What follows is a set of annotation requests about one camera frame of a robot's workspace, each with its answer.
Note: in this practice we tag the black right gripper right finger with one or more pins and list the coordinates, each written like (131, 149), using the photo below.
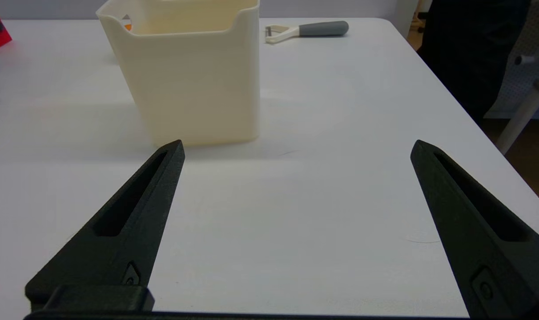
(487, 258)

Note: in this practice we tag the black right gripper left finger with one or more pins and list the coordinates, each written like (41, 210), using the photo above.
(118, 249)

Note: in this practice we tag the cream plastic basket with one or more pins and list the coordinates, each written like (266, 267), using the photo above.
(194, 84)

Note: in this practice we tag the person in dark clothes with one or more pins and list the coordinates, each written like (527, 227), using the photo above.
(469, 49)

